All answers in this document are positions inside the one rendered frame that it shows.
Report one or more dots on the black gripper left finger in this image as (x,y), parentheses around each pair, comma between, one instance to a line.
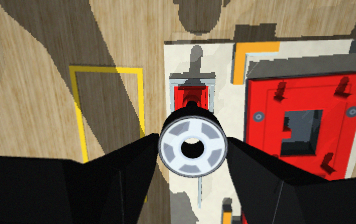
(110,189)

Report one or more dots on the white and grey wheel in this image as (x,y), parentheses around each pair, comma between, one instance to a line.
(198,159)

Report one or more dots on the yellow tape outline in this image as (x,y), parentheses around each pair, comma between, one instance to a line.
(73,69)

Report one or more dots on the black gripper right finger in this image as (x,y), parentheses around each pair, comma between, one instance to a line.
(273,191)

